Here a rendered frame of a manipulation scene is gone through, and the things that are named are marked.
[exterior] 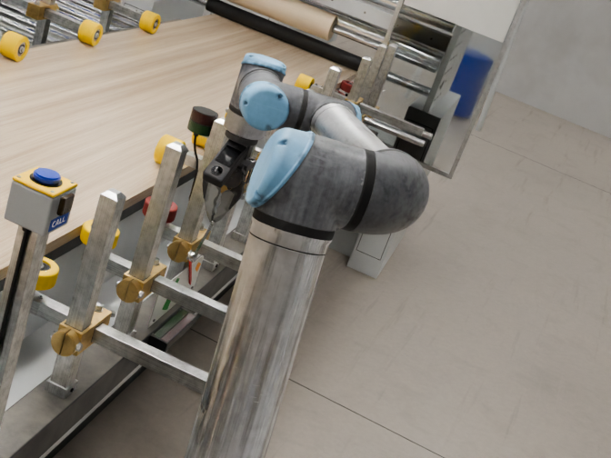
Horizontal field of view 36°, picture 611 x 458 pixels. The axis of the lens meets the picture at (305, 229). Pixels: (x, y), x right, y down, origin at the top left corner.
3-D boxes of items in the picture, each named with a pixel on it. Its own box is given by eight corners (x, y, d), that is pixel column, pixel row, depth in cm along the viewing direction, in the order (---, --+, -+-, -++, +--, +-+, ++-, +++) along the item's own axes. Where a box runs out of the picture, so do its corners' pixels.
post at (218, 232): (208, 287, 252) (262, 125, 235) (204, 292, 249) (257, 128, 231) (196, 283, 253) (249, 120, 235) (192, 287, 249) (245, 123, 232)
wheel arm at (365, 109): (422, 135, 355) (425, 126, 354) (420, 137, 352) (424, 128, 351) (303, 86, 363) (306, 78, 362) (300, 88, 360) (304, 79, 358)
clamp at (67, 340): (108, 334, 184) (115, 313, 182) (74, 363, 171) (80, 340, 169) (81, 321, 185) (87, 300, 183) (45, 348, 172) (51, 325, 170)
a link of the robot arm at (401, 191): (464, 184, 125) (359, 95, 189) (378, 160, 122) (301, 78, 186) (435, 263, 128) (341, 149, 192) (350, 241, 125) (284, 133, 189)
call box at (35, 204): (66, 228, 142) (78, 183, 139) (42, 242, 136) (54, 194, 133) (27, 210, 143) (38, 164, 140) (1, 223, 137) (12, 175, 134)
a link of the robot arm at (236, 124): (261, 124, 190) (219, 107, 191) (255, 146, 192) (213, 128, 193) (275, 116, 198) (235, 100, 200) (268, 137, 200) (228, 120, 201)
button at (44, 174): (64, 185, 138) (66, 174, 138) (49, 192, 135) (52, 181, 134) (40, 174, 139) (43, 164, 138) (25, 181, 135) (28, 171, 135)
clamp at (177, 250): (205, 248, 229) (211, 230, 227) (183, 265, 216) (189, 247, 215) (185, 239, 230) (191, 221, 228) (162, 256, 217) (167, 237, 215)
